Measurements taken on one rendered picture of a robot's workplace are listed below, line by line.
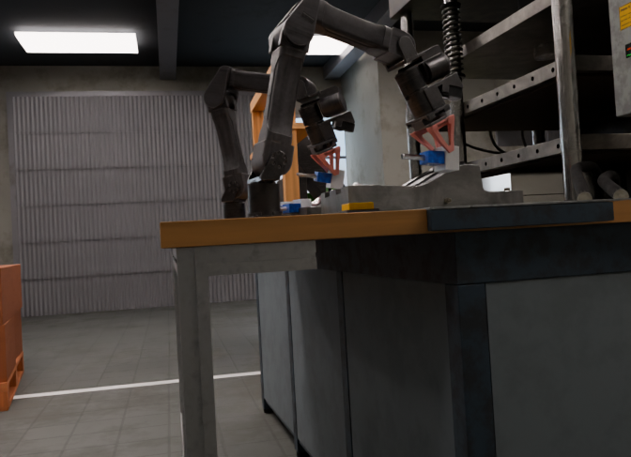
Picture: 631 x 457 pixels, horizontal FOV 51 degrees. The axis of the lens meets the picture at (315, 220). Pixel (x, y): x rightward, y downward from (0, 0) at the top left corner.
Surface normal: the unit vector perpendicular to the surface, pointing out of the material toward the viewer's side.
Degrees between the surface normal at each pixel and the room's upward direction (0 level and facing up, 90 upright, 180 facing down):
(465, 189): 90
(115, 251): 90
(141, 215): 90
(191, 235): 90
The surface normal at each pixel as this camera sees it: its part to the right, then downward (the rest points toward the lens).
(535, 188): 0.25, -0.04
